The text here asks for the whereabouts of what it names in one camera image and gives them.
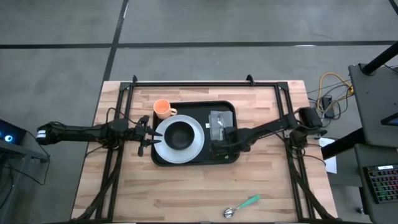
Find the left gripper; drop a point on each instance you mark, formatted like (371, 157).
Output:
(136, 133)

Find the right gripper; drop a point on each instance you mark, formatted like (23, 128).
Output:
(228, 144)

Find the grey cloth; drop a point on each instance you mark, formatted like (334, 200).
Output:
(214, 124)

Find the black bowl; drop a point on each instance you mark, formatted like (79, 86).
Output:
(179, 136)

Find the white round plate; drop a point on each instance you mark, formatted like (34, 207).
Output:
(199, 146)

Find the orange mug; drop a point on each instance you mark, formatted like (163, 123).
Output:
(161, 109)

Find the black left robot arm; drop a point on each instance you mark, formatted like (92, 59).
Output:
(77, 133)

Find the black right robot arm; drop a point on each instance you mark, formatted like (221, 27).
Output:
(267, 127)

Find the black plastic tray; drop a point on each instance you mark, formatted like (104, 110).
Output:
(203, 158)

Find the white paper sheet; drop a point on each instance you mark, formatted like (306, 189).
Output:
(331, 163)

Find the black power adapter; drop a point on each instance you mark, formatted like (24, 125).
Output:
(327, 107)

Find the black device with blue light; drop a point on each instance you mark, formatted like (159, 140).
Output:
(12, 135)

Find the dark keyboard desk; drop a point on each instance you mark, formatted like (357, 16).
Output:
(362, 193)

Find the dark equipment cart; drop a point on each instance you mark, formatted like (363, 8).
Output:
(18, 186)

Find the grey side desk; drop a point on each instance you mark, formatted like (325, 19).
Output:
(376, 109)

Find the backlit keyboard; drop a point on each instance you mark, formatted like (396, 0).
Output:
(384, 185)

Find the dark tablet screen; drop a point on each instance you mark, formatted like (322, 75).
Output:
(391, 120)

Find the black pole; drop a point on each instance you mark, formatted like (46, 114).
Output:
(381, 59)

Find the black frame clamp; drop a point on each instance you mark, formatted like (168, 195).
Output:
(134, 79)
(250, 79)

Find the black aluminium table frame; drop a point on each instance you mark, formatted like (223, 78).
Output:
(202, 84)

